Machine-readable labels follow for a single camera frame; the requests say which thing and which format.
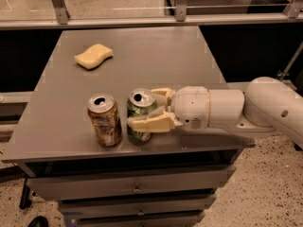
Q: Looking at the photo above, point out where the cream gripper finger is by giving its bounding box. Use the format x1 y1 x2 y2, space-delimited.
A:
127 112 175 132
151 88 175 106

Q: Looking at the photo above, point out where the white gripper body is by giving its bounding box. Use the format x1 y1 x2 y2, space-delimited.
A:
171 86 210 131

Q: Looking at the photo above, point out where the green soda can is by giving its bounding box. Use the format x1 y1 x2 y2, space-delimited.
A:
127 88 157 145

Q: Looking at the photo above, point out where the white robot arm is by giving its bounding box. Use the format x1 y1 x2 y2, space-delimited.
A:
127 77 303 147

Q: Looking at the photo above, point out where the orange soda can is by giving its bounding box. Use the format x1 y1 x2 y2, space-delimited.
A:
87 94 122 147

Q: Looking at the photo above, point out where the grey drawer cabinet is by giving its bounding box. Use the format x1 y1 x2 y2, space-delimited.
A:
4 26 252 227

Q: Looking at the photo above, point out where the top drawer knob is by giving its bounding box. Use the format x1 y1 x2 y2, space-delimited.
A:
133 184 142 194

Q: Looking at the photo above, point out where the yellow sponge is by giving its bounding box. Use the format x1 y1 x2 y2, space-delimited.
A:
74 44 114 70

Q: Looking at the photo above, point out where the metal railing frame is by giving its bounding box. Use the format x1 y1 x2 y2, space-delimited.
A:
0 0 303 29

